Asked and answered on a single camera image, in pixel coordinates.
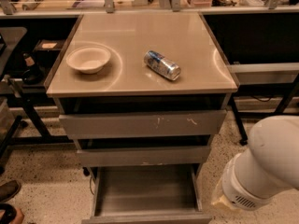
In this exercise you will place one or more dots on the grey middle drawer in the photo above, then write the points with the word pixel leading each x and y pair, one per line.
pixel 143 151

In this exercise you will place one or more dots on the black table frame leg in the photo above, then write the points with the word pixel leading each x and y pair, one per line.
pixel 244 138

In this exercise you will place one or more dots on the grey drawer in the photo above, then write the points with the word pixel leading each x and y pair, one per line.
pixel 143 151
pixel 145 116
pixel 162 194

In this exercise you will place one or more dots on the grey drawer cabinet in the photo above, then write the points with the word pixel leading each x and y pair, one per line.
pixel 180 37

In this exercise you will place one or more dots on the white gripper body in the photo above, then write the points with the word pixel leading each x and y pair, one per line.
pixel 239 191

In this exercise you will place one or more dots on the grey top drawer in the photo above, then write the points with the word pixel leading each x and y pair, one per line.
pixel 145 116

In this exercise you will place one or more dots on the dark bottle with label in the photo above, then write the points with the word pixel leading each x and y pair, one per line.
pixel 33 74

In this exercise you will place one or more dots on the dark shoe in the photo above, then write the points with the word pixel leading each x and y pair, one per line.
pixel 9 190

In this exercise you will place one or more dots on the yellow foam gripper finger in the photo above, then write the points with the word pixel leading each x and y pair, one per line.
pixel 219 200

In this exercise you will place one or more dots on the white paper bowl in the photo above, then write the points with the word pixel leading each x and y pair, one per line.
pixel 88 60

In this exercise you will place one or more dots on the grey bottom drawer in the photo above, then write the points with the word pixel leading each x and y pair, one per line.
pixel 162 194

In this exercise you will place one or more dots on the crushed silver blue can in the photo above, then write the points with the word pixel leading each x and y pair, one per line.
pixel 161 65

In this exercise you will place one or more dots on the black left desk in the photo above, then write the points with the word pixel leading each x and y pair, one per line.
pixel 11 89

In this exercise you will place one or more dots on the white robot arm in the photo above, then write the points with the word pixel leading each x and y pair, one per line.
pixel 268 166

